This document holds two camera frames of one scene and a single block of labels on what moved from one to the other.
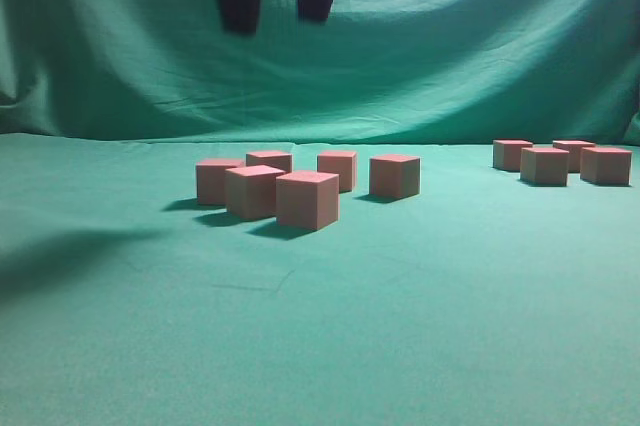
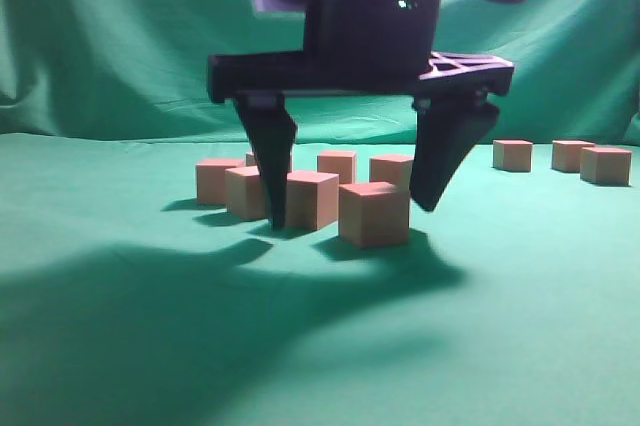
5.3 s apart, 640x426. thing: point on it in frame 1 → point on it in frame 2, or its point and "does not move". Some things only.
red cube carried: x=342 y=164 does not move
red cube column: x=544 y=166 → x=374 y=213
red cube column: x=251 y=191 does not move
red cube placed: x=211 y=179 does not move
